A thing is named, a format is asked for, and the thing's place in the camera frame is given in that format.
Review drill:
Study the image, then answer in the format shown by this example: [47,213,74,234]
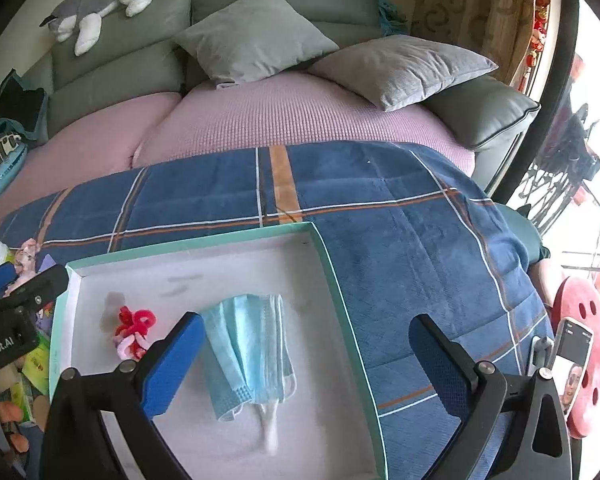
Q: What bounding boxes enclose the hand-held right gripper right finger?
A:
[408,314,574,480]

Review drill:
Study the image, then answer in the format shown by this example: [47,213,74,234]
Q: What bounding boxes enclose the red hair ties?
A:
[112,305,156,361]

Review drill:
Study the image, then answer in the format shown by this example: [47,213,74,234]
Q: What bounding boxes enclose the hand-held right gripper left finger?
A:
[39,311,207,480]

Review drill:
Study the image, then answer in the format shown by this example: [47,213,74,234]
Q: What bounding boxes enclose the grey husky plush toy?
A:
[39,0,159,57]

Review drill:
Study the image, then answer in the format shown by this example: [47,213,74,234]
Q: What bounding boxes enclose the grey pillow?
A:
[307,35,499,112]
[172,0,341,85]

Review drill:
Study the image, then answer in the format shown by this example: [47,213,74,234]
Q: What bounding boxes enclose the black bag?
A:
[0,70,48,146]

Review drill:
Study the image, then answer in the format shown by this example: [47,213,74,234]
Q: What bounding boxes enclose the dark window frame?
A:
[485,0,581,201]

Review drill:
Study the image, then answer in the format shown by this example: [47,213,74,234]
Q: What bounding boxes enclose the beige patterned curtain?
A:
[412,0,536,86]

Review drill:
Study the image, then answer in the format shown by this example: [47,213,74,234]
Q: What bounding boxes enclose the blue face mask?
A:
[200,293,297,453]

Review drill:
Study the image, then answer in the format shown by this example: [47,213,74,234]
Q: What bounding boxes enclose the black metal rack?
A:
[517,105,600,236]

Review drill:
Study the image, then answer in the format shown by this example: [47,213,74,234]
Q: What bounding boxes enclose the teal fringed cloth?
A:
[377,0,411,38]

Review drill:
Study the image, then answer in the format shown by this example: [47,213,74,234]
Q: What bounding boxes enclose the grey sofa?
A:
[10,0,542,196]

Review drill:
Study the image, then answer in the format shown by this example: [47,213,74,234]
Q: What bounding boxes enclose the grey phone stand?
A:
[527,335,556,376]

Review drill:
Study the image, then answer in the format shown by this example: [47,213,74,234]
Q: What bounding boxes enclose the red hanging decoration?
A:
[525,0,551,68]

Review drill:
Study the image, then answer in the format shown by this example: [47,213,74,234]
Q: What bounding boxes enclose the pink bed cover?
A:
[0,71,476,233]

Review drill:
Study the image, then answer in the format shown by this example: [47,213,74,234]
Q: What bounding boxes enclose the smartphone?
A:
[550,317,594,416]

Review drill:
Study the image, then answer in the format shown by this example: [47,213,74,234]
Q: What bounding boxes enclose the blue plaid blanket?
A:
[0,140,556,480]

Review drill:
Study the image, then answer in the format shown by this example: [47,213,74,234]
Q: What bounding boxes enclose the teal cardboard box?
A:
[47,221,385,480]

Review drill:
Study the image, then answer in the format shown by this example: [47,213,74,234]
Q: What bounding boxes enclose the pink scrunchie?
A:
[7,239,43,296]

